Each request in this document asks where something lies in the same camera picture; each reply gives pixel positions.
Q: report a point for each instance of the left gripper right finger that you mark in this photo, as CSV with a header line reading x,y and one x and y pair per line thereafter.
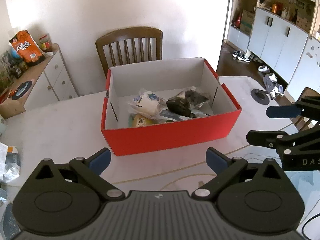
x,y
228,172

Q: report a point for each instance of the red cardboard box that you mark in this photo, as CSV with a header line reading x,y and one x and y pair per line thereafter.
x,y
166,78

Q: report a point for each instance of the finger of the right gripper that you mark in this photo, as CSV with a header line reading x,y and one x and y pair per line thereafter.
x,y
307,107
300,143

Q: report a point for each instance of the grey tall storage cabinet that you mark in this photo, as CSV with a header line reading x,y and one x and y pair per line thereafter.
x,y
285,37

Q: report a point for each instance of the red lidded spice jars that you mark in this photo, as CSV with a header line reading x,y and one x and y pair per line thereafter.
x,y
45,43

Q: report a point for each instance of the wooden chair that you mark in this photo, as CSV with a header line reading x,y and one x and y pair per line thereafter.
x,y
129,45

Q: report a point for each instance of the dark brown snack packet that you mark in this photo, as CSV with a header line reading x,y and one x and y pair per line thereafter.
x,y
188,99

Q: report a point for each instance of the orange snack bag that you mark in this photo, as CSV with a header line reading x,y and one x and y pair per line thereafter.
x,y
26,48

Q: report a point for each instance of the black round mat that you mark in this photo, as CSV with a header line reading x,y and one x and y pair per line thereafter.
x,y
22,90

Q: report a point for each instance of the yellow round packet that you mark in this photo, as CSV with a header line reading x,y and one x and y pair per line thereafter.
x,y
137,120

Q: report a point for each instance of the white round bun packet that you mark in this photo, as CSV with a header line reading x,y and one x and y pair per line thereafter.
x,y
147,104

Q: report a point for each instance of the white tissue paper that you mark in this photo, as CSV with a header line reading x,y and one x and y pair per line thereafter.
x,y
10,163

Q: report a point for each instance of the white side cabinet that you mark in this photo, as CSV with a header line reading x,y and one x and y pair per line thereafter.
x,y
51,83

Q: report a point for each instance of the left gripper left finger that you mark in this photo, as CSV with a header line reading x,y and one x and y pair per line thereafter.
x,y
89,170

